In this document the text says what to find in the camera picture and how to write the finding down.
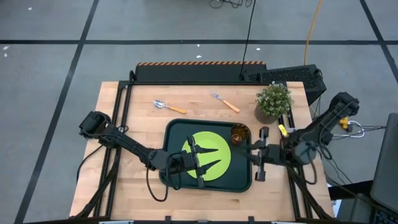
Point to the grey box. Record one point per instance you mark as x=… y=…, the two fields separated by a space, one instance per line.
x=354 y=211

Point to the black keyboard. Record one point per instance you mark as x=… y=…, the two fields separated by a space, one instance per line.
x=387 y=217

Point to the grey monitor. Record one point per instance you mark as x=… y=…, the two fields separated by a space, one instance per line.
x=388 y=161

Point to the black stand base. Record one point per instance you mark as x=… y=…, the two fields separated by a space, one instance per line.
x=348 y=189

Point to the amber faceted glass cup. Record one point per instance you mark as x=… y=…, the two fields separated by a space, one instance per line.
x=239 y=133

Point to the black box with striped edge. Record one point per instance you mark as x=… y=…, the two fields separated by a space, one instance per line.
x=192 y=73

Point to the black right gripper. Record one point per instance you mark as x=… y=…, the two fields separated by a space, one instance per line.
x=264 y=133

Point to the yellow connector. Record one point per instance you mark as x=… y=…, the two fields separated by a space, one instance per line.
x=343 y=122

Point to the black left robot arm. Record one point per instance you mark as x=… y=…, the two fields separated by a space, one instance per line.
x=130 y=144

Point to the yellow tag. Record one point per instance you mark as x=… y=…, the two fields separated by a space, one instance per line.
x=282 y=130

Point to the lime green plate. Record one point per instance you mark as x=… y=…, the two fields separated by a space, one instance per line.
x=214 y=140

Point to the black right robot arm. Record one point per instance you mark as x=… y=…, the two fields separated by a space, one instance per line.
x=323 y=124

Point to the dark green tray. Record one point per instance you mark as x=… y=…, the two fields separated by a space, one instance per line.
x=239 y=174

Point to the potted plant in slatted pot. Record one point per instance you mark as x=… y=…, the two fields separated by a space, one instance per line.
x=273 y=101

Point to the black metal table frame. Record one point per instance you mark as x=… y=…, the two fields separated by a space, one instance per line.
x=123 y=99

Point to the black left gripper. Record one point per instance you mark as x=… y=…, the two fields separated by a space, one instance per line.
x=193 y=143

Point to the black computer tower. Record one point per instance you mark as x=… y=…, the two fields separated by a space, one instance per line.
x=289 y=76

